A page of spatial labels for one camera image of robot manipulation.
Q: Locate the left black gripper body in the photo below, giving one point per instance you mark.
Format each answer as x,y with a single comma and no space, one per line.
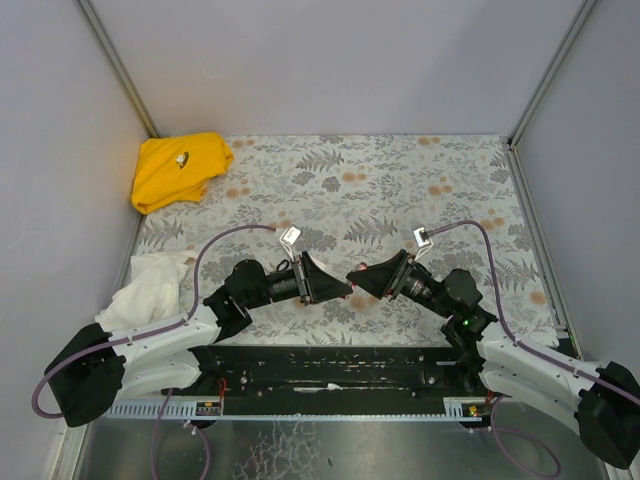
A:
301,278

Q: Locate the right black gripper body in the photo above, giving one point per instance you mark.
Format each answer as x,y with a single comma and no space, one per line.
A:
402,276

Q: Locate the red white staple box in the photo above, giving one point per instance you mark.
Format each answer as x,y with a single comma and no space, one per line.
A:
354,287

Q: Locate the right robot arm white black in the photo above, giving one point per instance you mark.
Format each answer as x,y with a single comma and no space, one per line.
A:
598,403

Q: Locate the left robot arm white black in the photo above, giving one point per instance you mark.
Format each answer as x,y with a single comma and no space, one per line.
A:
97,368

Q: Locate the floral patterned table mat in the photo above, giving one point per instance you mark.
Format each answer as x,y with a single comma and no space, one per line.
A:
359,199

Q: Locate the white crumpled cloth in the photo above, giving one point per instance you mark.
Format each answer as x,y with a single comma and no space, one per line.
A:
152,293

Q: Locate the yellow folded cloth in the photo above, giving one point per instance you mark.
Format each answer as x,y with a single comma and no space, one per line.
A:
177,169

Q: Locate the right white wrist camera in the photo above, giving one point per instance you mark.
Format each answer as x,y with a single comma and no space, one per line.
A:
423,240

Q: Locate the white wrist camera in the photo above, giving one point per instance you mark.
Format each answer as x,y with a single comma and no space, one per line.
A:
289,237
423,240

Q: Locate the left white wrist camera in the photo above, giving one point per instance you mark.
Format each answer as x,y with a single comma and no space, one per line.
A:
289,237

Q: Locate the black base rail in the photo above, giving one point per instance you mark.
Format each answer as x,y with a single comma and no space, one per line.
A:
249,370

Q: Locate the white slotted cable duct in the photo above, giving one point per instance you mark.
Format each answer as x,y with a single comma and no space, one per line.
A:
190,410

